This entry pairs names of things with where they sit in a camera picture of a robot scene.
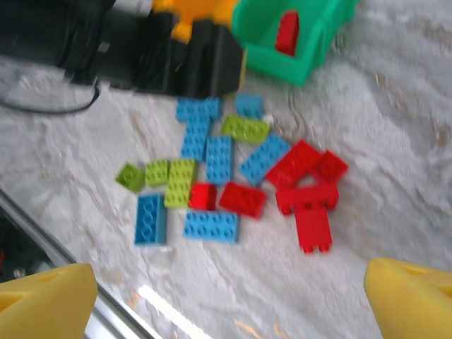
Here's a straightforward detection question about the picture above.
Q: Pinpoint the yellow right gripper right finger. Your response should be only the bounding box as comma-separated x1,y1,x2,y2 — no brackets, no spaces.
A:
364,257,452,339

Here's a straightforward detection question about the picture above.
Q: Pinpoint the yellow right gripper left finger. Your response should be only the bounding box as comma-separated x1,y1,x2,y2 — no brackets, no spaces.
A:
0,262,99,339

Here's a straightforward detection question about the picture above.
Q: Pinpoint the long blue lego brick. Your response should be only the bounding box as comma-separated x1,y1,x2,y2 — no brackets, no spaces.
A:
239,133,292,186
180,118,213,162
176,97,222,123
205,136,234,184
182,210,241,244
133,193,167,245

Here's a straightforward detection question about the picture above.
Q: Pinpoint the small lime green lego brick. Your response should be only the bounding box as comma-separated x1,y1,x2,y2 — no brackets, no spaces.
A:
115,162,145,194
144,159,170,187

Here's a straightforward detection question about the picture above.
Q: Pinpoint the small red lego brick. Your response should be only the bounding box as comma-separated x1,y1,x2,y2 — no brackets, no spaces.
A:
314,150,350,183
189,182,218,211

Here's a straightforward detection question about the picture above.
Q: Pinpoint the orange plastic bin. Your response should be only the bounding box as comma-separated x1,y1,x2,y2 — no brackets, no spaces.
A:
151,0,238,45

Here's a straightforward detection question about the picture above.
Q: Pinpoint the green plastic bin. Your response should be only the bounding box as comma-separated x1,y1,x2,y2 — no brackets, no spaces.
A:
231,0,359,88

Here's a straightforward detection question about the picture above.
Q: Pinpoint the long aluminium base rail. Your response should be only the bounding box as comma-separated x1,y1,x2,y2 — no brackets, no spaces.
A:
0,189,153,339

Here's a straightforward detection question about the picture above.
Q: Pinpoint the thin dark cable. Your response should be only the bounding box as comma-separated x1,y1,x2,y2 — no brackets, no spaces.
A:
0,80,102,114

